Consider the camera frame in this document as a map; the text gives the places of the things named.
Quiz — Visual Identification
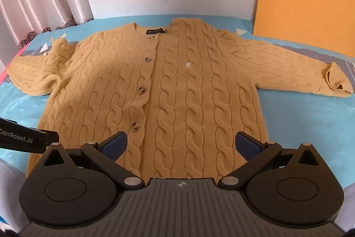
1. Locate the blue grey printed bed sheet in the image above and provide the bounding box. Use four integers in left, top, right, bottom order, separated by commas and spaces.
0, 14, 355, 226

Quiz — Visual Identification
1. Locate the mustard cable-knit cardigan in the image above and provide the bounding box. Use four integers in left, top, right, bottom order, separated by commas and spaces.
6, 18, 354, 180

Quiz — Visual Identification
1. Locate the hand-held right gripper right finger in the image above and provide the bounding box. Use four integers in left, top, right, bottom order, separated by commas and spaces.
218, 131, 329, 189

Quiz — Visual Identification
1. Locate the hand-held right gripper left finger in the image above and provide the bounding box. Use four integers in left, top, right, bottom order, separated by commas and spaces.
35, 131, 146, 189

